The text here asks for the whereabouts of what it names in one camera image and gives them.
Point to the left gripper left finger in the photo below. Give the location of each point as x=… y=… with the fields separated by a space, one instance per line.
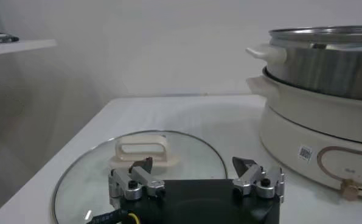
x=138 y=178

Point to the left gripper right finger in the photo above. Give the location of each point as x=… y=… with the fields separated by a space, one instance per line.
x=253 y=176

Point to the stainless steel steamer basket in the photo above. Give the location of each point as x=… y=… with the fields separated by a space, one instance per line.
x=326 y=70

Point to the cream electric cooker base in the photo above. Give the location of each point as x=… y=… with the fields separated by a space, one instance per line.
x=290 y=128

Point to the white side table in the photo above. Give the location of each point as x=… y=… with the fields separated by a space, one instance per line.
x=16 y=47

